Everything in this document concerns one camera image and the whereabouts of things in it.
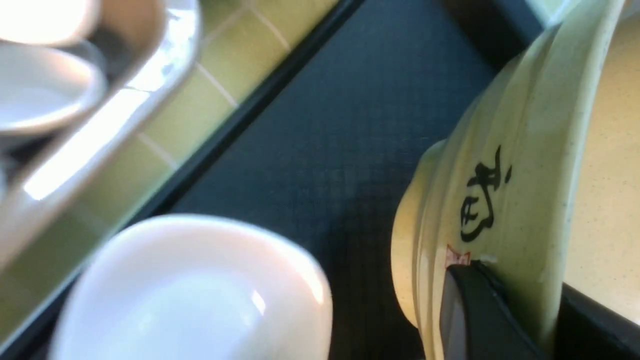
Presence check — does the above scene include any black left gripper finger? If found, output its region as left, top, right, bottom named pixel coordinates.
left=439, top=262, right=640, bottom=360

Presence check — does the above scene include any beige noodle bowl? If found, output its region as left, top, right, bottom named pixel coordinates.
left=390, top=0, right=639, bottom=360

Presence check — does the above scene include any white small bowl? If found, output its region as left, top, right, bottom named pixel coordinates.
left=46, top=214, right=333, bottom=360

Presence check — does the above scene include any black serving tray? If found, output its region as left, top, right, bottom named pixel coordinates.
left=1, top=0, right=544, bottom=360

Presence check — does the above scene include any green checkered tablecloth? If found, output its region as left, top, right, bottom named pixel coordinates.
left=1, top=0, right=352, bottom=353

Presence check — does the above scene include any grey spoon bin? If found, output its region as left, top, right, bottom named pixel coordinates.
left=1, top=0, right=203, bottom=268

